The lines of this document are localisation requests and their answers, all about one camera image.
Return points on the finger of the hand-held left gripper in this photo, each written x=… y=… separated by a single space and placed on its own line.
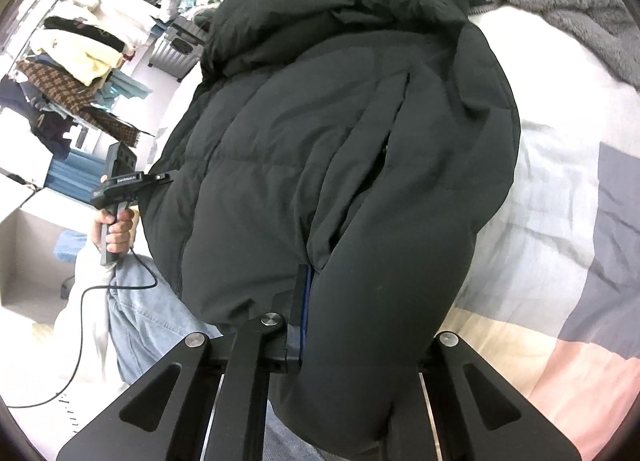
x=159 y=178

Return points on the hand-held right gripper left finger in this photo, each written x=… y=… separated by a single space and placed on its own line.
x=240 y=391

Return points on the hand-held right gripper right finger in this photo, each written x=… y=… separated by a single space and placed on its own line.
x=445 y=356

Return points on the black puffer jacket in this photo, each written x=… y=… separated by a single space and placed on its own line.
x=325 y=141

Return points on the person's left forearm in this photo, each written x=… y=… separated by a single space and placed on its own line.
x=90 y=281

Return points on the person's left hand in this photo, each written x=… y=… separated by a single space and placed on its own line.
x=122 y=236

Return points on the blue storage drawers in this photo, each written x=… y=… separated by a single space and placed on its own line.
x=75 y=168

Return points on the teal hanging garment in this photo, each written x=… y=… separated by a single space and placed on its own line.
x=125 y=91

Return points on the brown houndstooth coat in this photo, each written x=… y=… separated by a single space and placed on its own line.
x=65 y=91

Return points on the white open box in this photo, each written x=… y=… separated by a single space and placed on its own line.
x=30 y=261

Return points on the person's legs in jeans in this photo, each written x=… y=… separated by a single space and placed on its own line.
x=145 y=311

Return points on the grey suitcase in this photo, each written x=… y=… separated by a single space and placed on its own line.
x=175 y=51

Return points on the yellow fleece sweater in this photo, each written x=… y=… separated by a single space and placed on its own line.
x=75 y=58

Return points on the black striped garment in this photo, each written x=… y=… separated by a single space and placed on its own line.
x=85 y=31

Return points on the patchwork bed cover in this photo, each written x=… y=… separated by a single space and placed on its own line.
x=575 y=241

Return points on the white hoodie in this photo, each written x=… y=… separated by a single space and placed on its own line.
x=110 y=6

